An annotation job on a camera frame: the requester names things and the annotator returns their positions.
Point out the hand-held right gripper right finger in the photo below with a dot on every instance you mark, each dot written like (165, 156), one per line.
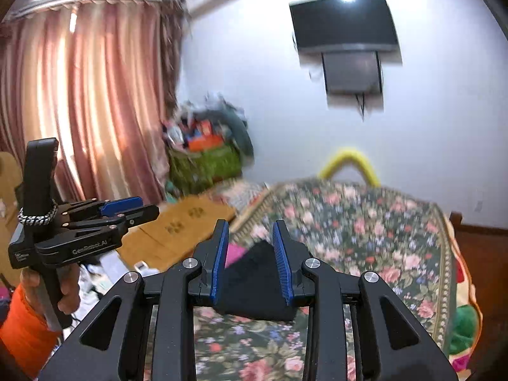
(284, 264)

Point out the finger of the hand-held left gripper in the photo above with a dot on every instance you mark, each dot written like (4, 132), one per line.
(135, 216)
(119, 205)

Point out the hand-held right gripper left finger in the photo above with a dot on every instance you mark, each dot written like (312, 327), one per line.
(219, 264)

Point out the black pants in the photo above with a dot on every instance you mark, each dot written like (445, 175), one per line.
(258, 281)

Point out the person's left forearm orange sleeve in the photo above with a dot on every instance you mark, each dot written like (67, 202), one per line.
(24, 333)

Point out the pink folded pants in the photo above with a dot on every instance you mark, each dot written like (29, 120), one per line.
(235, 254)

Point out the person's left hand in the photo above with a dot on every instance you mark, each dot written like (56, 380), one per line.
(69, 285)

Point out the white crumpled cloth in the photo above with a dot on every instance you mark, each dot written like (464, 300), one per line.
(103, 270)

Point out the wooden lap table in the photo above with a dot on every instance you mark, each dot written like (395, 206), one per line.
(178, 226)

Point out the small white plastic device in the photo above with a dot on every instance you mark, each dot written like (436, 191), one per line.
(141, 266)

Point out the green fabric bag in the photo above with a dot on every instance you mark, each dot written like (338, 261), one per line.
(206, 166)

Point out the brown cardboard piece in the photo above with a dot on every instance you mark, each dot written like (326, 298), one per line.
(8, 182)

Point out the floral bed cover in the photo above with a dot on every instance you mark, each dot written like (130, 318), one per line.
(377, 238)

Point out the orange box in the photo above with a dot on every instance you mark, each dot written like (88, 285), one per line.
(204, 143)

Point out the pink curtain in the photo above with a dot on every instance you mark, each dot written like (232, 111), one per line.
(91, 99)

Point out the yellow curved tube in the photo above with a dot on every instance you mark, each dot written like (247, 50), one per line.
(349, 160)

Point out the grey neck pillow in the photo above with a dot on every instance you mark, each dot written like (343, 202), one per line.
(240, 131)

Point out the grey box under television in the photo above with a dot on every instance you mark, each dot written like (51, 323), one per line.
(351, 73)

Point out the brown wooden bed frame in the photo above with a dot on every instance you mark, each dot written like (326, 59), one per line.
(482, 254)

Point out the black wall television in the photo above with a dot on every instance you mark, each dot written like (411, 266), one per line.
(343, 22)

